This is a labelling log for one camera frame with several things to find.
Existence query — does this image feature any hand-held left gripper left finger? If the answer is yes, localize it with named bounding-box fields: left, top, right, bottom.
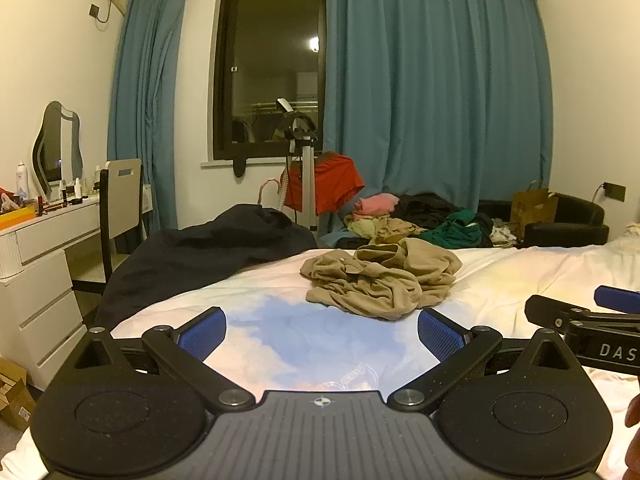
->
left=75, top=306, right=257, bottom=408

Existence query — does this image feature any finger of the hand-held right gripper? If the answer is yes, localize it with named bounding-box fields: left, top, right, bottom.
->
left=594, top=285, right=640, bottom=314
left=525, top=294, right=592, bottom=332

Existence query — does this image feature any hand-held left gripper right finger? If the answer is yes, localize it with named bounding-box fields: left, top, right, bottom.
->
left=387, top=307, right=581, bottom=408

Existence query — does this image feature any tan printed shirt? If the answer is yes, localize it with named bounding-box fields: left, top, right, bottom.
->
left=300, top=237, right=463, bottom=321

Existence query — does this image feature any pink clothes hanger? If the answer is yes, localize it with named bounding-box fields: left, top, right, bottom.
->
left=257, top=178, right=283, bottom=207

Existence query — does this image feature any person's right hand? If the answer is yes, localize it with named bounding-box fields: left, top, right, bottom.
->
left=625, top=396, right=640, bottom=469

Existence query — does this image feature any bed with pastel sheet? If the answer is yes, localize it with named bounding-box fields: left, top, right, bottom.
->
left=0, top=232, right=640, bottom=480

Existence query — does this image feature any dark blanket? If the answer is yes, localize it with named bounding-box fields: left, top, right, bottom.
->
left=92, top=204, right=326, bottom=331

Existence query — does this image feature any black sofa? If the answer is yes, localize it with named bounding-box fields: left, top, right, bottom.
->
left=477, top=192, right=611, bottom=250

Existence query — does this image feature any white patterned garment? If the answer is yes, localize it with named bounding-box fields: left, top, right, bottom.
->
left=490, top=217, right=519, bottom=249

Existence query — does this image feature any green garment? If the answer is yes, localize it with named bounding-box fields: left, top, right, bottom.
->
left=417, top=210, right=493, bottom=250

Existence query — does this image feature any brown paper bag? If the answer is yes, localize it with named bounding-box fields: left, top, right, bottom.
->
left=510, top=180, right=560, bottom=238

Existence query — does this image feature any yellowish garment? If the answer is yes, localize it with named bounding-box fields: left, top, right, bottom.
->
left=344, top=214, right=426, bottom=246

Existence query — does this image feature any black garment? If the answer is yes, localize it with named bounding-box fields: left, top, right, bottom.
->
left=397, top=192, right=493, bottom=241

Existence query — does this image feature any pink garment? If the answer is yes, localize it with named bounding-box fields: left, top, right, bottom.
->
left=352, top=193, right=401, bottom=217

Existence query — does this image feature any black and white chair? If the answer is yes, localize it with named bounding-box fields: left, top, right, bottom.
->
left=70, top=158, right=147, bottom=306

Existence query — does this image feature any white dressing table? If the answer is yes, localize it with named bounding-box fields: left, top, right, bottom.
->
left=0, top=195, right=108, bottom=391

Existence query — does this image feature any white garment steamer stand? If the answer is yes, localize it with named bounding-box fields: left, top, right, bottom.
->
left=275, top=97, right=321, bottom=233

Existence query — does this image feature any red garment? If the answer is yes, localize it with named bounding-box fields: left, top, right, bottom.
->
left=282, top=152, right=366, bottom=216

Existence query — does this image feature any cardboard box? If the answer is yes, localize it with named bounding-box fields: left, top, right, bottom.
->
left=0, top=357, right=38, bottom=433

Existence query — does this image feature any yellow box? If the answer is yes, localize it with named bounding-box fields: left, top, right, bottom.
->
left=0, top=208, right=38, bottom=232

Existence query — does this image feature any wavy black-framed mirror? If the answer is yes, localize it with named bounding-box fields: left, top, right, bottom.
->
left=31, top=101, right=83, bottom=200

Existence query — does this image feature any narrow blue curtain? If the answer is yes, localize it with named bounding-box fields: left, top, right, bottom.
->
left=107, top=0, right=193, bottom=233

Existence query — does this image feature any dark window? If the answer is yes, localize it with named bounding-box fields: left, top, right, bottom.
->
left=212, top=0, right=328, bottom=163

